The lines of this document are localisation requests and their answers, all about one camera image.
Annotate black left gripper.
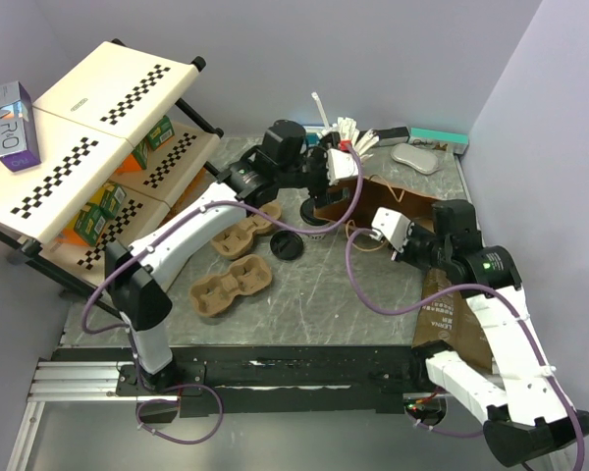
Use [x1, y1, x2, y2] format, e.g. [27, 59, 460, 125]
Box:
[278, 134, 351, 208]

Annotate brown paper bag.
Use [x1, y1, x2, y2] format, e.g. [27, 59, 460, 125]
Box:
[313, 175, 438, 231]

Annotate white paper coffee cup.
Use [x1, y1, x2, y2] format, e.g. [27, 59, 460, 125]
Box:
[301, 215, 333, 240]

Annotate black plastic cup lid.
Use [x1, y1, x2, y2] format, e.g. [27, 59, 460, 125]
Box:
[269, 231, 304, 261]

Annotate brown pulp cup carrier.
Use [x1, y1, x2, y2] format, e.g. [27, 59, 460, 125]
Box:
[210, 213, 276, 260]

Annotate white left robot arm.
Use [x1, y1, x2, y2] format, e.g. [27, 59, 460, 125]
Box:
[104, 120, 361, 394]

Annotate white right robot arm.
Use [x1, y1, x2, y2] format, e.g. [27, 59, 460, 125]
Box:
[374, 199, 589, 469]

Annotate brown coffee bean pouch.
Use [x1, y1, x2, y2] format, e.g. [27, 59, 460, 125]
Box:
[412, 292, 493, 373]

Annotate teal flat box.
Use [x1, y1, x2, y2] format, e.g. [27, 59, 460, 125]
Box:
[303, 126, 326, 146]

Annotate white wrapped straws bundle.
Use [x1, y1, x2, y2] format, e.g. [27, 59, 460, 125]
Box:
[311, 91, 378, 162]

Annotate black rectangular device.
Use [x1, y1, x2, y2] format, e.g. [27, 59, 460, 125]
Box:
[374, 127, 410, 147]

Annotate teal long box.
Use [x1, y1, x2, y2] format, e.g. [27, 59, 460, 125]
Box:
[408, 128, 469, 155]

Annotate green box upper shelf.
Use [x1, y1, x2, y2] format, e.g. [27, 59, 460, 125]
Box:
[145, 115, 175, 151]

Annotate green box shelf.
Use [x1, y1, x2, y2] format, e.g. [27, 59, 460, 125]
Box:
[145, 115, 175, 151]
[72, 182, 127, 246]

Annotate orange box on shelf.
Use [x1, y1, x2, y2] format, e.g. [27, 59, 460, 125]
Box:
[115, 140, 148, 175]

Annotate beige checkered shelf rack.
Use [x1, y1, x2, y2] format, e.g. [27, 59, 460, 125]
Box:
[0, 40, 223, 298]

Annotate green box lower shelf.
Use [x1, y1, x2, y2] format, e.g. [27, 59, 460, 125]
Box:
[72, 182, 127, 246]

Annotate purple cardboard box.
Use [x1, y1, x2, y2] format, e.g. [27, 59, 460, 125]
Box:
[0, 81, 41, 173]

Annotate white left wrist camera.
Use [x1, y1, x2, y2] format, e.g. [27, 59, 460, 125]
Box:
[327, 141, 361, 186]

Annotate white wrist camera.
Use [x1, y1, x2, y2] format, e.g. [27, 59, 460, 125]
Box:
[371, 207, 413, 252]
[327, 141, 361, 186]

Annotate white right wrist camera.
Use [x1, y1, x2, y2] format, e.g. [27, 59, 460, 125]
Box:
[371, 207, 413, 252]

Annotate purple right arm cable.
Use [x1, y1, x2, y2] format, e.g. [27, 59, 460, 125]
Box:
[346, 228, 588, 471]

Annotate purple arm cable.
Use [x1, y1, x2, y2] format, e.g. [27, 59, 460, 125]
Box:
[80, 146, 365, 446]
[346, 228, 588, 471]

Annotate black mounting base rail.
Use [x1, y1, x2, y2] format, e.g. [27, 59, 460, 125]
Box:
[27, 345, 549, 418]

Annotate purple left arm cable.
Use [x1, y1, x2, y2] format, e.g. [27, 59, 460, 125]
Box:
[80, 146, 365, 446]

